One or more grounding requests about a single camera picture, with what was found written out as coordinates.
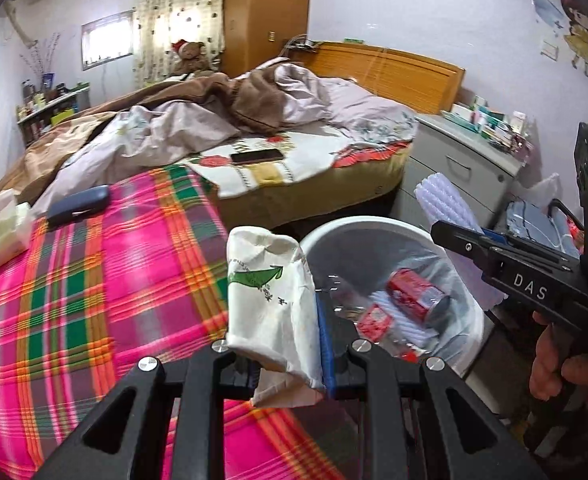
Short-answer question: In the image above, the small red drink can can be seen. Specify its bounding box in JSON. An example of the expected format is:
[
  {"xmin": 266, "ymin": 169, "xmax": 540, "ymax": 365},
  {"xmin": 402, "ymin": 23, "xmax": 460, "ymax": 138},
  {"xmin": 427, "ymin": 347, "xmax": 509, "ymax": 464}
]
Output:
[{"xmin": 385, "ymin": 268, "xmax": 450, "ymax": 332}]

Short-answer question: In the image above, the strawberry milk carton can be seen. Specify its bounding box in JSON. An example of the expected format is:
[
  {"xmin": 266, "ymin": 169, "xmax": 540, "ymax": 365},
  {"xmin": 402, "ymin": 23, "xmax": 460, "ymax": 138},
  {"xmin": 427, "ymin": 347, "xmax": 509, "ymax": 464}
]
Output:
[{"xmin": 356, "ymin": 304, "xmax": 394, "ymax": 344}]

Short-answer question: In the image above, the white dinosaur paper bag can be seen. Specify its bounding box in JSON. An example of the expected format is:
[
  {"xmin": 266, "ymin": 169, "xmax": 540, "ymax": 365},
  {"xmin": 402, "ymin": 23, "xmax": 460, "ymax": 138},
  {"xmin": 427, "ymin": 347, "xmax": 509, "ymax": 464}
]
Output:
[{"xmin": 225, "ymin": 226, "xmax": 325, "ymax": 408}]

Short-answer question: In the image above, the clear cola plastic bottle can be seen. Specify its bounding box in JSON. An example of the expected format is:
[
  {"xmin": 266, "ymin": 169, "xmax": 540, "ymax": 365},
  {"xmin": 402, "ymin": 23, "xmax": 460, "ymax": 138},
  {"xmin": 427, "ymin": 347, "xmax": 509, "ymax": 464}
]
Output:
[{"xmin": 321, "ymin": 274, "xmax": 426, "ymax": 363}]

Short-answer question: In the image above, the white trash bin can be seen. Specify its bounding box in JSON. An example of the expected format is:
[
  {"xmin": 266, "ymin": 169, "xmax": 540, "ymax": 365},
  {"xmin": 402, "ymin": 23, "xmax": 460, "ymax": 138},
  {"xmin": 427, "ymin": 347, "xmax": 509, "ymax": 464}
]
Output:
[{"xmin": 301, "ymin": 216, "xmax": 484, "ymax": 376}]

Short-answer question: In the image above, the person's right hand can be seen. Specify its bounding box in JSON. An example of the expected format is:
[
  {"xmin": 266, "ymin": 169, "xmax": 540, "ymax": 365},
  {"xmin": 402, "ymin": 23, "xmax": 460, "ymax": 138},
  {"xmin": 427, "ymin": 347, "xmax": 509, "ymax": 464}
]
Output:
[{"xmin": 529, "ymin": 312, "xmax": 588, "ymax": 401}]

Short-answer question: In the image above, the blue bag on floor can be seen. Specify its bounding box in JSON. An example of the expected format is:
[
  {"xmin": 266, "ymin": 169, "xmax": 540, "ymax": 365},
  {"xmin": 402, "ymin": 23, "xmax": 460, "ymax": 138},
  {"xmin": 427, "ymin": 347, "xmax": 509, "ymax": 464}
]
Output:
[{"xmin": 505, "ymin": 200, "xmax": 580, "ymax": 259}]

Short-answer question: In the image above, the white foam net piece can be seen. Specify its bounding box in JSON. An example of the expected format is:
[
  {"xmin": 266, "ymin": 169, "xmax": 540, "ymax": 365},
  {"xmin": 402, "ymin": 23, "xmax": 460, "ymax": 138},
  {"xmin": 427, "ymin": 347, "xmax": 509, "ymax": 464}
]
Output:
[{"xmin": 370, "ymin": 290, "xmax": 438, "ymax": 350}]

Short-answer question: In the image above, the grey nightstand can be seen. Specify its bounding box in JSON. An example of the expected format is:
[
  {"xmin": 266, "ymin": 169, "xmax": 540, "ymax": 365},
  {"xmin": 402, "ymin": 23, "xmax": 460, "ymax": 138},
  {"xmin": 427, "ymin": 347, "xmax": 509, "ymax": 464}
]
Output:
[{"xmin": 391, "ymin": 114, "xmax": 524, "ymax": 230}]

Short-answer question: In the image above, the pink green plaid cloth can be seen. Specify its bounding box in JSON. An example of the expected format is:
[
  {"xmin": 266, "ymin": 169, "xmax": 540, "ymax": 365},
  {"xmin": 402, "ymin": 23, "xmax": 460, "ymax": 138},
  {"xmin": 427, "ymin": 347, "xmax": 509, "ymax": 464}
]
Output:
[{"xmin": 0, "ymin": 164, "xmax": 345, "ymax": 480}]

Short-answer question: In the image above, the dark blue glasses case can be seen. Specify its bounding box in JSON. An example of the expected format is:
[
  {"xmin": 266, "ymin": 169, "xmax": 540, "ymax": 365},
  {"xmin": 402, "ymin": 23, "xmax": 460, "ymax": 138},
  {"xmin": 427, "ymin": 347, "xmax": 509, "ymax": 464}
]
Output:
[{"xmin": 46, "ymin": 185, "xmax": 111, "ymax": 228}]

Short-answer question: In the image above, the tissue pack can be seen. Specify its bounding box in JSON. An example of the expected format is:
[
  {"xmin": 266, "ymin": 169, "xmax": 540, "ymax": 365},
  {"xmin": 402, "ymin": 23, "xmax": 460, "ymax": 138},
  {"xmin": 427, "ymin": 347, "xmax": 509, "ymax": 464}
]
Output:
[{"xmin": 0, "ymin": 190, "xmax": 35, "ymax": 266}]

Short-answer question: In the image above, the wooden headboard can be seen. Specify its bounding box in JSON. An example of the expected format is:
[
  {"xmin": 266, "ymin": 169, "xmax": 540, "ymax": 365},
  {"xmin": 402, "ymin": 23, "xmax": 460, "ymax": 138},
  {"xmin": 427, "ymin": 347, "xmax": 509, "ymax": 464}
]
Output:
[{"xmin": 292, "ymin": 42, "xmax": 465, "ymax": 114}]

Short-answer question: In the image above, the light pink duvet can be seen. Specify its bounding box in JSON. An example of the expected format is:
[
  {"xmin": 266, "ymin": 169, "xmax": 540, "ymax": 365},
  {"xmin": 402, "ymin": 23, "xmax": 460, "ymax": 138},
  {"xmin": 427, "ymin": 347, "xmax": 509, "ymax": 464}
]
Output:
[{"xmin": 34, "ymin": 58, "xmax": 417, "ymax": 214}]

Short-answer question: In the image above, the floral bed sheet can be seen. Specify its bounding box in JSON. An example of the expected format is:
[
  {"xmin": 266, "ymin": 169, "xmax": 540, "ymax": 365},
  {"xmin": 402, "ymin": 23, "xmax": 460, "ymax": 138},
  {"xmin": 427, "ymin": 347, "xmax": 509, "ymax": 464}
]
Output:
[{"xmin": 180, "ymin": 131, "xmax": 410, "ymax": 200}]

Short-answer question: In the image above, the black smartphone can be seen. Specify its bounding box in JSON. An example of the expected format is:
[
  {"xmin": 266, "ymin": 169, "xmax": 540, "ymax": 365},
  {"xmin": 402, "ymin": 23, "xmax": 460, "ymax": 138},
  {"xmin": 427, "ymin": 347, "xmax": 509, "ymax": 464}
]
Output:
[{"xmin": 230, "ymin": 148, "xmax": 284, "ymax": 166}]

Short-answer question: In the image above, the brown blanket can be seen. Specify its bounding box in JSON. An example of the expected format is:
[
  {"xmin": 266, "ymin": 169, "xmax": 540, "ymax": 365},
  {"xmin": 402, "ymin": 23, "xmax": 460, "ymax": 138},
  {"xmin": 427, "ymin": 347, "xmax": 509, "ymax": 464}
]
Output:
[{"xmin": 0, "ymin": 66, "xmax": 286, "ymax": 203}]

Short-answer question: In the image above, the dried branch vase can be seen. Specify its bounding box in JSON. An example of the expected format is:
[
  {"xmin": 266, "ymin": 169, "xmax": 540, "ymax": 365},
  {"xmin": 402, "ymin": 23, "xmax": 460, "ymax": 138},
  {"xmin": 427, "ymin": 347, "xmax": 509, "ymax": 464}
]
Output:
[{"xmin": 21, "ymin": 32, "xmax": 61, "ymax": 90}]

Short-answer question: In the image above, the brown teddy bear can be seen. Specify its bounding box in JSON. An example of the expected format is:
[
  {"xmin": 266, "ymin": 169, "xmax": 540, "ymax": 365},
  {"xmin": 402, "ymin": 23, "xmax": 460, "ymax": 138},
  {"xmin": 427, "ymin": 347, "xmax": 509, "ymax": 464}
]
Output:
[{"xmin": 171, "ymin": 39, "xmax": 211, "ymax": 76}]

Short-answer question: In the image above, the small window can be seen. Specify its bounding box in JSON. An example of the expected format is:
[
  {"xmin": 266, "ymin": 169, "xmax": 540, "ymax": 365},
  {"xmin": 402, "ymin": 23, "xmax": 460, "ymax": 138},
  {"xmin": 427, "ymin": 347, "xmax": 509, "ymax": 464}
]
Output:
[{"xmin": 80, "ymin": 11, "xmax": 136, "ymax": 70}]

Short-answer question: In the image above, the wooden wardrobe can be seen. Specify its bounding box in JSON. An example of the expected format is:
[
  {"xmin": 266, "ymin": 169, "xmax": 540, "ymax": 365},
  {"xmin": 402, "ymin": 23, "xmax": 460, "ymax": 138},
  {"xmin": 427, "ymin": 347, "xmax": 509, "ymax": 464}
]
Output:
[{"xmin": 221, "ymin": 0, "xmax": 310, "ymax": 77}]

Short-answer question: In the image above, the patterned curtain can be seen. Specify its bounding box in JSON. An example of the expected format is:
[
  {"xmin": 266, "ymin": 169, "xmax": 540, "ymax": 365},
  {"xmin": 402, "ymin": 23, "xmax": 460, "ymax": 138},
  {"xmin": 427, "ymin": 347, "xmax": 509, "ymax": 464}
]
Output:
[{"xmin": 134, "ymin": 0, "xmax": 224, "ymax": 88}]

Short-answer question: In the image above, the cartoon girl wall sticker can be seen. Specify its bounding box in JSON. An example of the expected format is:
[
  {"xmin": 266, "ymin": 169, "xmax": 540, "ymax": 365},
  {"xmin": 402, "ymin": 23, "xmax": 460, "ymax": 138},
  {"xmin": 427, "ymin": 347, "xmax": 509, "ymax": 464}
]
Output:
[{"xmin": 560, "ymin": 0, "xmax": 588, "ymax": 77}]

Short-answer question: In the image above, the wall shelf with items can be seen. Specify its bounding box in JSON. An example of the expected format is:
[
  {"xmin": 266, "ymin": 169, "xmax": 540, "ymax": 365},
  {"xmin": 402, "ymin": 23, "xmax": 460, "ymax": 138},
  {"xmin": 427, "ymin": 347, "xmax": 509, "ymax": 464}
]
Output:
[{"xmin": 16, "ymin": 82, "xmax": 90, "ymax": 148}]

